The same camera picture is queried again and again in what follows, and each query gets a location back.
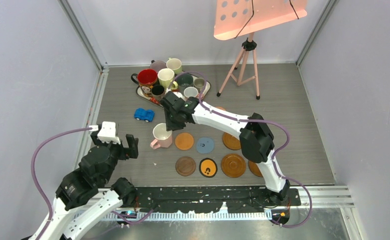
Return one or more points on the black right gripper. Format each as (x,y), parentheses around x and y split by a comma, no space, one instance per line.
(170,126)

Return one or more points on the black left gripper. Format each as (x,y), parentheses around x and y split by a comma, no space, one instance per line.
(132,150)

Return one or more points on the pink handled floral mug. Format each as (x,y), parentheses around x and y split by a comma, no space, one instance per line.
(190,92)

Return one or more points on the plain orange round coaster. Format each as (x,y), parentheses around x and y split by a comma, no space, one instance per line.
(184,141)

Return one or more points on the blue smiley foam coaster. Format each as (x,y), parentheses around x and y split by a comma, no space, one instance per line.
(205,145)

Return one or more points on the dark brown wooden coaster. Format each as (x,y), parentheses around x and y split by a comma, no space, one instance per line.
(185,166)

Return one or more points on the glossy brown grooved wooden coaster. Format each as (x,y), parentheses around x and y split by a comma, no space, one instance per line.
(253,167)

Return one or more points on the woven orange rattan coaster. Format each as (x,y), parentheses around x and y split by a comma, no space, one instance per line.
(220,108)

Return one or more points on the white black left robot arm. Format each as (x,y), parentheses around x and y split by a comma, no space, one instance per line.
(79,186)

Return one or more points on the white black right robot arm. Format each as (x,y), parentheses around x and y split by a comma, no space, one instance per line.
(253,132)

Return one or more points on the orange black-rimmed coaster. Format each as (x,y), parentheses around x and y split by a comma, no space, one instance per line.
(208,168)

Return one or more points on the black small mug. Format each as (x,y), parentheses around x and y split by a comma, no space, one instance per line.
(158,92)

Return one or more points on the dark teal mug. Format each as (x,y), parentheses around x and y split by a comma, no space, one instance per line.
(184,81)

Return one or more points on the blue toy car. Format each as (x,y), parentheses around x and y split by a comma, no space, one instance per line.
(144,114)

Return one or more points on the grey small mug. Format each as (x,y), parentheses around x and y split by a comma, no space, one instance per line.
(200,84)

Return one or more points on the cream white mug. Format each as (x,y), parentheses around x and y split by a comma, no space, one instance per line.
(165,77)

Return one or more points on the red black mug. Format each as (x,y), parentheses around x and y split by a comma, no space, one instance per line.
(145,79)

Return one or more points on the pale green mug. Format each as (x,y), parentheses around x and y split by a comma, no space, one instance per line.
(175,65)

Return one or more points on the mauve mug at back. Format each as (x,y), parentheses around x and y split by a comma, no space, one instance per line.
(157,65)

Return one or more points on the pink music stand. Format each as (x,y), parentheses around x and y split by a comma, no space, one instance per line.
(238,18)

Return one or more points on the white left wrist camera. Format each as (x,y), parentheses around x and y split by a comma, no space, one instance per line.
(104,133)

